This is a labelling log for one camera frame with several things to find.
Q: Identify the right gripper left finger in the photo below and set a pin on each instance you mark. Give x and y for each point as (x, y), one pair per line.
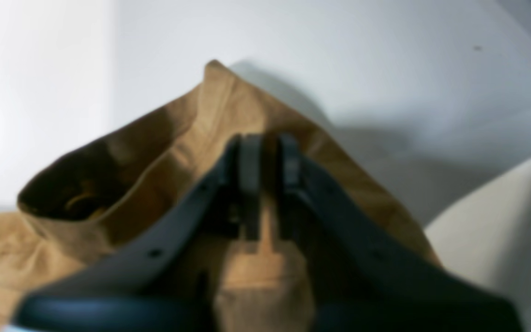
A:
(121, 293)

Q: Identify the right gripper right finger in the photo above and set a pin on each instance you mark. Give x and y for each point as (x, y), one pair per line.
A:
(363, 279)

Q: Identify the brown t-shirt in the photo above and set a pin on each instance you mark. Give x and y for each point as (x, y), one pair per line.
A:
(92, 201)

